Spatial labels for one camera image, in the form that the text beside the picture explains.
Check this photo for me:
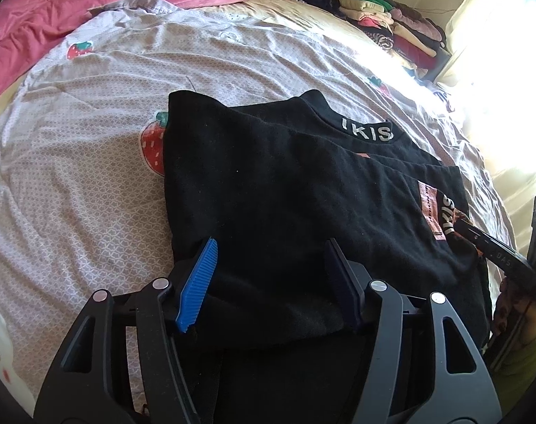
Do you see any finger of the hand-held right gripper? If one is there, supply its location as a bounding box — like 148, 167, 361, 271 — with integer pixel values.
454, 218, 498, 259

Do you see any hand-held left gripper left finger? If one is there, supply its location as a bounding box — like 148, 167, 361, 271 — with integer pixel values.
34, 236, 219, 424

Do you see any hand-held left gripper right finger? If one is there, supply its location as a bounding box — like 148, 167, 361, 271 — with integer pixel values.
323, 237, 502, 424

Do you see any black sweater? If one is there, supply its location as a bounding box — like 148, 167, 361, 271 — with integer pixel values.
162, 89, 494, 424

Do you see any pile of folded clothes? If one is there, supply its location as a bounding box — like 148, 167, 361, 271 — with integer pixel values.
335, 0, 449, 71

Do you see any person's right hand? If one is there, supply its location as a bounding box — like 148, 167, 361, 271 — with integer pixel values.
500, 276, 536, 349

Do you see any printed pink bed cover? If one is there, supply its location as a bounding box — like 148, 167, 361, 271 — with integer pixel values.
0, 0, 516, 416

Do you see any white curtain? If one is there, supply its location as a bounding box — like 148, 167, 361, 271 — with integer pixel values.
436, 0, 536, 248

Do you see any dark garment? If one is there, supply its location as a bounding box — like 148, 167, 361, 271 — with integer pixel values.
299, 0, 339, 12

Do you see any pink quilt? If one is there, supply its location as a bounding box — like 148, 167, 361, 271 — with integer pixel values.
0, 0, 264, 107

